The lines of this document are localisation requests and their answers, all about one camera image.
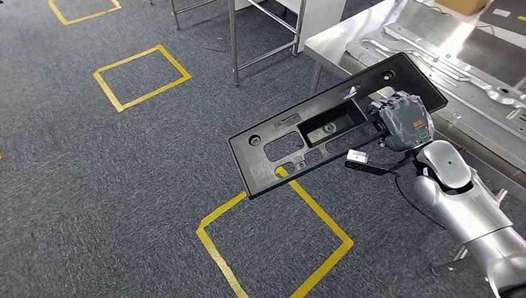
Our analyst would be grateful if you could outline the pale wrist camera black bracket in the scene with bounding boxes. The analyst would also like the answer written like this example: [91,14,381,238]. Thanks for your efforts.
[344,148,416,177]

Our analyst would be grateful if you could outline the stainless steel table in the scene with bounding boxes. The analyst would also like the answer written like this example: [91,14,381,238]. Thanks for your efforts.
[170,0,308,87]

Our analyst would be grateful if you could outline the black plastic panel part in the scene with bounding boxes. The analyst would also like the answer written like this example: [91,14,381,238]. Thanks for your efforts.
[227,52,448,201]

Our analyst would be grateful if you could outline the stamped sheet metal panel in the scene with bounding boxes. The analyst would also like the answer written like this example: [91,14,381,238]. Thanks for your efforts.
[345,22,526,174]

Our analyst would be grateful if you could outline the stainless steel workbench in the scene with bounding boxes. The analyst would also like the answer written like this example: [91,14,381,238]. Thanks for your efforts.
[304,0,526,277]

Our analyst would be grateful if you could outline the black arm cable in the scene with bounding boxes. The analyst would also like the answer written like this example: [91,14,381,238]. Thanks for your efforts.
[392,174,447,230]

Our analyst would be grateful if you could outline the cardboard box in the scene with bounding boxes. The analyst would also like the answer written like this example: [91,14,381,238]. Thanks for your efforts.
[434,0,490,16]

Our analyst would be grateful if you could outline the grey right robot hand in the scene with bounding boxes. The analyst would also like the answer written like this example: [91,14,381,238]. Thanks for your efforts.
[367,91,435,152]

